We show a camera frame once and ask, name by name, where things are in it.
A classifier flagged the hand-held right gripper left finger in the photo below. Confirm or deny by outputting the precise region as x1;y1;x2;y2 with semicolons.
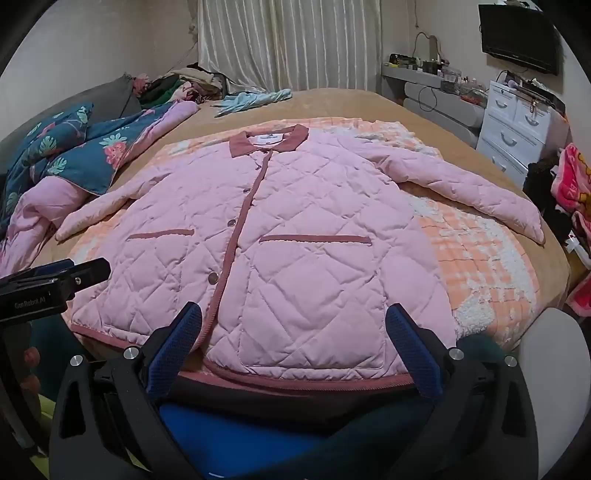
48;301;204;480

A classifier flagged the black wall television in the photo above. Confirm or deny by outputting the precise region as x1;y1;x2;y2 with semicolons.
478;4;561;77

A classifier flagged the white striped curtain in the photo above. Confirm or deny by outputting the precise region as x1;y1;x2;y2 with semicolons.
198;0;383;93

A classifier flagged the dark teal cloth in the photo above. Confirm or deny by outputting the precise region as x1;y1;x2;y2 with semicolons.
295;332;506;480

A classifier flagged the person's left hand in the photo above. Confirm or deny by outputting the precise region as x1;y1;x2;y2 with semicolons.
21;346;43;393

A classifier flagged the black box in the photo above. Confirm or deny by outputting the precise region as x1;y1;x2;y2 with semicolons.
496;70;566;114

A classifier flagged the light blue garment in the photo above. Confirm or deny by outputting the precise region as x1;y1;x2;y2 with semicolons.
213;89;293;118

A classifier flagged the dark fuzzy cloth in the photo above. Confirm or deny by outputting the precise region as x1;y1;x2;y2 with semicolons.
524;159;573;241

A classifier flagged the grey dressing table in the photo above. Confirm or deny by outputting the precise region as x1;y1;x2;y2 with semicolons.
381;62;488;149

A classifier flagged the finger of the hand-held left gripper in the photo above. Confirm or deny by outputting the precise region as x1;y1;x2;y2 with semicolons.
55;257;112;298
0;259;75;283

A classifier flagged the white round object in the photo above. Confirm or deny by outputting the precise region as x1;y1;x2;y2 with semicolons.
517;308;588;462

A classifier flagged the arched table mirror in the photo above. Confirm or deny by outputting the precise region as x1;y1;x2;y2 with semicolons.
413;31;441;63

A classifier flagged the white drawer cabinet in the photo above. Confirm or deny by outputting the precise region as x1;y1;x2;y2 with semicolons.
475;79;568;188

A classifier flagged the pile of clothes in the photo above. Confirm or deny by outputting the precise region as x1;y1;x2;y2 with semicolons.
134;65;241;106

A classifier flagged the orange checked blanket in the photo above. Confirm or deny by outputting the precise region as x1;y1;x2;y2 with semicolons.
60;117;541;352

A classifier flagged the pink quilted jacket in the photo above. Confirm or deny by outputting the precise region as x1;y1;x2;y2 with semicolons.
55;124;546;393

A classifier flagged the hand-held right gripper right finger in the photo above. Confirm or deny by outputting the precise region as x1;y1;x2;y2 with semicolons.
385;302;539;480

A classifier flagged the grey headboard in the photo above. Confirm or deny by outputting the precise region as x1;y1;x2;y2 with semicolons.
0;74;144;144

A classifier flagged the teal floral quilt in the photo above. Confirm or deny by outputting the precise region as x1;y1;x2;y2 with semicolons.
0;100;200;278

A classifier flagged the pink printed blanket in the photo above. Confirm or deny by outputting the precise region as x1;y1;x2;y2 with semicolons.
551;143;591;315

